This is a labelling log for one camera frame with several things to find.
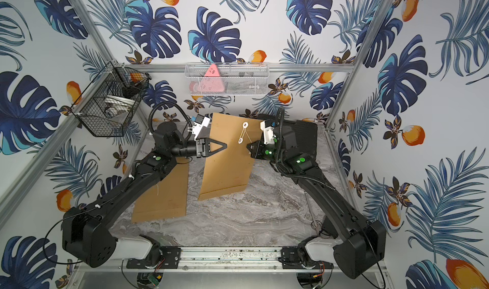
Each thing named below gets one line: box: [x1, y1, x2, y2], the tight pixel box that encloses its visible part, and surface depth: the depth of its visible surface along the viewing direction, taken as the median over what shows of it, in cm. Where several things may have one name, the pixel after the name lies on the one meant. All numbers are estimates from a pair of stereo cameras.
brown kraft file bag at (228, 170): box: [198, 112, 263, 202], surface depth 69 cm
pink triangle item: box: [189, 63, 225, 93], surface depth 92 cm
